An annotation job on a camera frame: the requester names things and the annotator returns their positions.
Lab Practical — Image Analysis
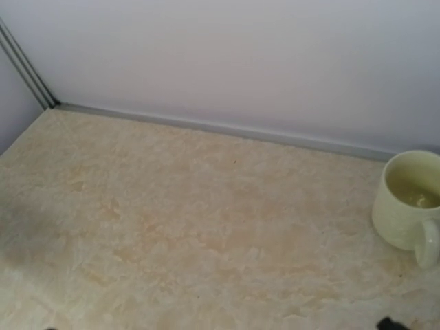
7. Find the aluminium corner post left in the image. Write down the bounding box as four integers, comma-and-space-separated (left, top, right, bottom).
0, 20, 61, 109

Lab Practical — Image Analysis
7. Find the cream ceramic mug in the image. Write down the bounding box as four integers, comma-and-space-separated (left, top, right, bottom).
372, 151, 439, 269

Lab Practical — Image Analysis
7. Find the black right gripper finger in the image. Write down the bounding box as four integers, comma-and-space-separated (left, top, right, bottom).
135, 318, 162, 330

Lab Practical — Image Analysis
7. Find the aluminium back wall rail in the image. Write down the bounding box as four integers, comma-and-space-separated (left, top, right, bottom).
56, 103, 395, 162

